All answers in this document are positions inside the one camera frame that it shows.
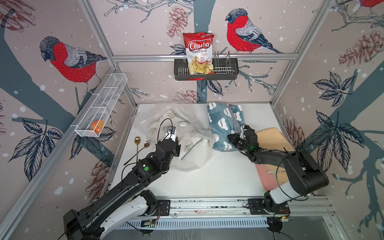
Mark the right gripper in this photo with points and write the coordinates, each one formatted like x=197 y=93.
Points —
x=234 y=137

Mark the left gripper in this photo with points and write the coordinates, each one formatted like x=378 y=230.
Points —
x=177 y=148

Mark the teal bear blanket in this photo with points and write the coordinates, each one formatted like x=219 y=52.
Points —
x=225 y=119

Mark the clear plastic vacuum bag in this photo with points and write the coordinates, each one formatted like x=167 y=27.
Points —
x=196 y=158

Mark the white bear print blanket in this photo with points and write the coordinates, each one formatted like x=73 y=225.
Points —
x=190 y=131

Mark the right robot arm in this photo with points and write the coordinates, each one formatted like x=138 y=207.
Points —
x=304 y=173

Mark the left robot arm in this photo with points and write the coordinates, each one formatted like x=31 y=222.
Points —
x=86 y=223

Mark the red Chuba chips bag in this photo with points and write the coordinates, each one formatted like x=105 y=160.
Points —
x=199 y=52

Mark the copper spoon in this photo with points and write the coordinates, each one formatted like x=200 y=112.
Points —
x=146 y=145

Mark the gold spoon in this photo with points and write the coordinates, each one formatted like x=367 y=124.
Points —
x=137 y=142

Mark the beige pink cutting board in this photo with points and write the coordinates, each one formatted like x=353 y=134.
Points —
x=271 y=176

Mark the orange item in basket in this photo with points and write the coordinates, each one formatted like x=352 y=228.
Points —
x=97 y=126

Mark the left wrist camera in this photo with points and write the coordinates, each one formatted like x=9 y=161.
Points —
x=171 y=133

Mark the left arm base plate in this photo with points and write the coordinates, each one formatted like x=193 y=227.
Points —
x=162 y=208

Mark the black wall shelf basket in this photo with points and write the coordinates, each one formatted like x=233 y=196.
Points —
x=217 y=69

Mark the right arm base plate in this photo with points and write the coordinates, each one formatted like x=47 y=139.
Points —
x=261 y=206

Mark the white mesh wall basket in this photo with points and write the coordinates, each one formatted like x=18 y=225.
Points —
x=103 y=104

